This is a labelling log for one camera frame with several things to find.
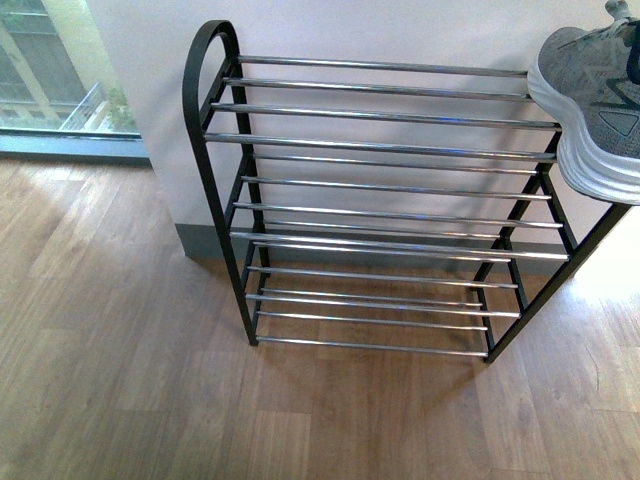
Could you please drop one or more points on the black metal shoe rack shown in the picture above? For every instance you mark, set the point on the black metal shoe rack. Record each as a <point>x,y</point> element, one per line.
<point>380,205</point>

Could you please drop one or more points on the grey knit sneaker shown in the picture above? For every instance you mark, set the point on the grey knit sneaker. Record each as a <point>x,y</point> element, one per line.
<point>588,81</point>

